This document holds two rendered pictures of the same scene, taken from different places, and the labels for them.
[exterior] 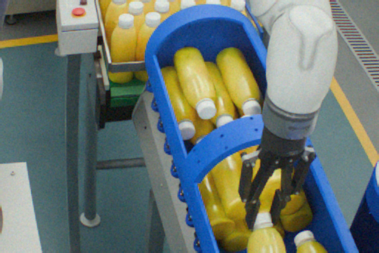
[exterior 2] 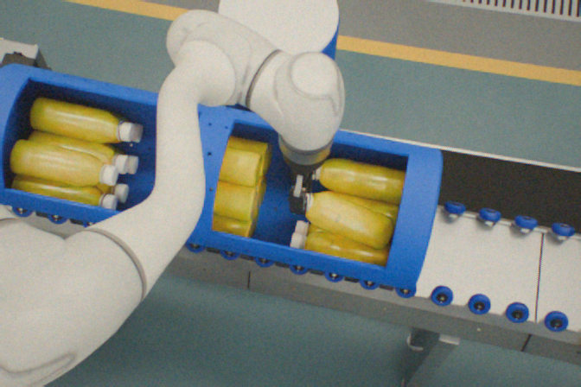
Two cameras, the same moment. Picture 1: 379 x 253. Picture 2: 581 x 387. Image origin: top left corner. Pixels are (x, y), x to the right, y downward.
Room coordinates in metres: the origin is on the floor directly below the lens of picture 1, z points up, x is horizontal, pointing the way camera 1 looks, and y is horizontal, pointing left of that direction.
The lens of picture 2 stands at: (0.62, 0.42, 2.59)
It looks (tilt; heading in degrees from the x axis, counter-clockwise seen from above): 65 degrees down; 299
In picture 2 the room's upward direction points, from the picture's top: 2 degrees clockwise
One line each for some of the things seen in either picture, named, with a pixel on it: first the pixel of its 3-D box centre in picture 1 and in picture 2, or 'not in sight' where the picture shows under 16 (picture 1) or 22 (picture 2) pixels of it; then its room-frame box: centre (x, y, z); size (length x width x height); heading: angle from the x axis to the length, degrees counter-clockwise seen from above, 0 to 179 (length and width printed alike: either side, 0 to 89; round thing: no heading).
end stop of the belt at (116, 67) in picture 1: (186, 63); not in sight; (1.61, 0.03, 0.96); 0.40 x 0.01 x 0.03; 109
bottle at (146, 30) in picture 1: (149, 47); not in sight; (1.62, 0.13, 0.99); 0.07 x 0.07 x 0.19
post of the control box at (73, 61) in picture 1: (71, 163); not in sight; (1.64, 0.34, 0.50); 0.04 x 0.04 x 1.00; 19
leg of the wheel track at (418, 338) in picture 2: not in sight; (433, 314); (0.56, -0.40, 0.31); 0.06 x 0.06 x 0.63; 19
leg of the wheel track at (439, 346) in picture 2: not in sight; (427, 362); (0.52, -0.27, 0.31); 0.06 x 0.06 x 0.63; 19
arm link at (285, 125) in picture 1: (291, 110); (306, 134); (0.90, -0.16, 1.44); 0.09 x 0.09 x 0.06
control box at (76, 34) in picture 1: (75, 18); not in sight; (1.64, 0.34, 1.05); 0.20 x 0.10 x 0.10; 19
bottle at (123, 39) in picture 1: (123, 49); not in sight; (1.60, 0.19, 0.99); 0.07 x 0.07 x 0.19
